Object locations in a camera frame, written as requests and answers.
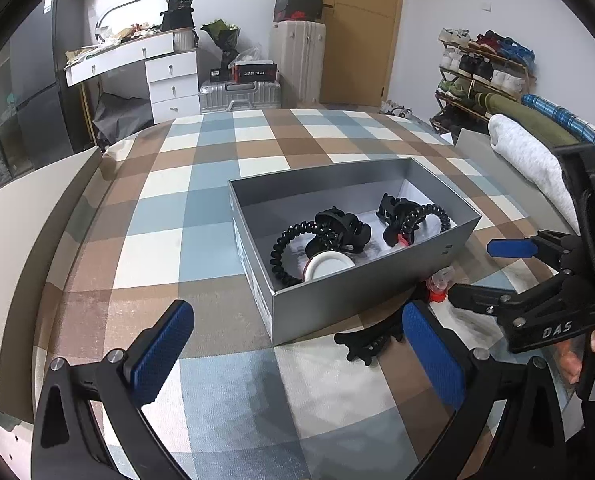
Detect black bag on desk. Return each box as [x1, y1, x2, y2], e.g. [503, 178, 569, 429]
[160, 0, 196, 31]

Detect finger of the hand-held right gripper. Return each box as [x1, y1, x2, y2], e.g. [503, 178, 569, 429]
[487, 230, 583, 273]
[449, 283, 529, 319]

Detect white vanity desk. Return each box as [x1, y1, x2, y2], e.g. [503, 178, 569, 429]
[65, 30, 201, 126]

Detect blue plaid blanket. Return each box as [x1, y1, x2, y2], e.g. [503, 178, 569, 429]
[521, 93, 595, 174]

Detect green rolled blanket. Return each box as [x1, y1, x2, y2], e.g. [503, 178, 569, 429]
[472, 92, 586, 154]

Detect large black spiral hair tie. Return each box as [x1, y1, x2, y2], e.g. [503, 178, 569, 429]
[270, 220, 339, 289]

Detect small black spiral hair tie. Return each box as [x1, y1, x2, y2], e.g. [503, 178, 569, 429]
[401, 202, 451, 242]

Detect silver suitcase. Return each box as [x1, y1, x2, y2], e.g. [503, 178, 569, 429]
[199, 79, 283, 114]

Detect checkered bed blanket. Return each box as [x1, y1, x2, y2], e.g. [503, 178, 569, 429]
[32, 107, 586, 480]

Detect pile of desk clutter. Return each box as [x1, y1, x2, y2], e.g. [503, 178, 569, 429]
[65, 21, 166, 69]

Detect beige bed board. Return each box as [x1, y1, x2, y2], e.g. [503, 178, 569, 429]
[0, 147, 104, 424]

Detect black and red box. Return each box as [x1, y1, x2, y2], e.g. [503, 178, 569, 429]
[231, 61, 280, 84]

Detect black refrigerator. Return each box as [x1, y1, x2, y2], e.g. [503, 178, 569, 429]
[9, 0, 96, 171]

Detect sandals on floor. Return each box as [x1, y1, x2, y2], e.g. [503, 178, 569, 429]
[379, 99, 414, 119]

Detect rows of shoes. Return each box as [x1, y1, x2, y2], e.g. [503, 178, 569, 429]
[437, 28, 536, 107]

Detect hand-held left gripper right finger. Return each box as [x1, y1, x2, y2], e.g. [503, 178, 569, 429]
[401, 301, 566, 480]

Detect white ribbed vase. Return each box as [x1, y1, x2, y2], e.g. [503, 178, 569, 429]
[172, 30, 199, 52]

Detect grey cardboard box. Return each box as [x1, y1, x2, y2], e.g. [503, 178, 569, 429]
[227, 157, 483, 346]

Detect oval vanity mirror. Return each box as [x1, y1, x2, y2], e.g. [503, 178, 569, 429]
[94, 0, 171, 37]

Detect black hair claw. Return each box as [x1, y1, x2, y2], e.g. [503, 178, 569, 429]
[376, 192, 419, 247]
[314, 207, 373, 257]
[334, 317, 409, 366]

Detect black bag under desk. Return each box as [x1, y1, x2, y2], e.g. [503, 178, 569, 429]
[92, 90, 155, 149]

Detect dark wrapped flower bouquet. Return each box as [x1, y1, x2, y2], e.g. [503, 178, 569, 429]
[200, 18, 241, 69]

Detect white fleece blanket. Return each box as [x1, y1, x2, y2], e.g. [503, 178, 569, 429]
[488, 113, 581, 234]

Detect white round lid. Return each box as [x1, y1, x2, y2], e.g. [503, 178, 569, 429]
[302, 252, 359, 282]

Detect yellow stick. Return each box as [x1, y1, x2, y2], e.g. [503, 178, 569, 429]
[80, 82, 99, 149]

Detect wooden door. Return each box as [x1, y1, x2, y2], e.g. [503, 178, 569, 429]
[311, 0, 407, 106]

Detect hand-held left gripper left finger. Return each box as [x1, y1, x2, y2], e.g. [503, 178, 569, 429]
[32, 300, 196, 480]

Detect white suitcase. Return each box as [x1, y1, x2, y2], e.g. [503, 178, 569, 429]
[269, 21, 327, 107]

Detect wooden shoe rack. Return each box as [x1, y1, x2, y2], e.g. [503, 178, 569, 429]
[429, 30, 536, 134]

